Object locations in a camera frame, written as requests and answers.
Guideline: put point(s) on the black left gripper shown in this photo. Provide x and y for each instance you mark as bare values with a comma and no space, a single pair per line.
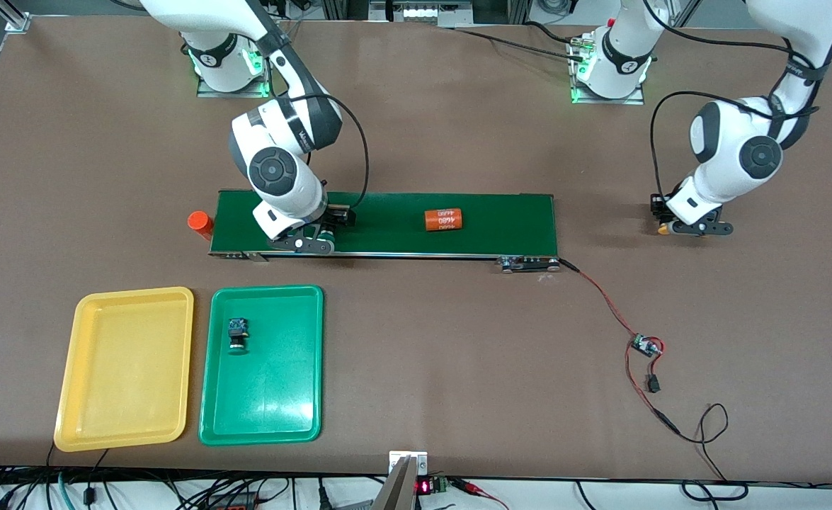
658,206

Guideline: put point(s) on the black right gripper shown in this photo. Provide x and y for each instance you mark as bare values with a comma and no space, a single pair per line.
335,215

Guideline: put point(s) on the green mushroom push button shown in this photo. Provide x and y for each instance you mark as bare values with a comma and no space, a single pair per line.
237,333
328,234

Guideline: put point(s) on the orange 4680 battery cylinder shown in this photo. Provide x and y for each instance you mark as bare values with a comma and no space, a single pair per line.
444,219
200,223

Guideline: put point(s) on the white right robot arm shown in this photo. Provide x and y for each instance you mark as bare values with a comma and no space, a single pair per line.
285,195

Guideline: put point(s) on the green conveyor belt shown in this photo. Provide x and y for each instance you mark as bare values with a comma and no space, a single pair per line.
387,227

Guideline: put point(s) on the small circuit board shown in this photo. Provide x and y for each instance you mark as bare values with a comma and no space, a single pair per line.
646,346

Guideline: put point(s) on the small black plug connector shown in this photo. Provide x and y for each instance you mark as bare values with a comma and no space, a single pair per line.
653,384

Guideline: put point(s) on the green plastic tray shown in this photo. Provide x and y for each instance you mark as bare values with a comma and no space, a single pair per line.
263,404

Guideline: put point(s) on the silver box with lights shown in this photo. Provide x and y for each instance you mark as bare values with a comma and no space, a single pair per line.
423,13

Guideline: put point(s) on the yellow plastic tray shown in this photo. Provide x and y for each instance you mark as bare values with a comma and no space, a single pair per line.
125,368

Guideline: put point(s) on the red digit display module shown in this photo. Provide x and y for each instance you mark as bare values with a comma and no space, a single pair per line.
424,486

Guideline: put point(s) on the red test lead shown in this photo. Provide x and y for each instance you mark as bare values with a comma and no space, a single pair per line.
462,484

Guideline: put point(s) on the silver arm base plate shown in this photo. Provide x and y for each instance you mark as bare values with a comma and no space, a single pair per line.
271,83
631,99

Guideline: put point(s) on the silver camera mount bracket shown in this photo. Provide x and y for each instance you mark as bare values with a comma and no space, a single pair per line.
398,489

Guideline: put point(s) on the aluminium corner bracket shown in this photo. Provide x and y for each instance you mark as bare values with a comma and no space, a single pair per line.
18,23

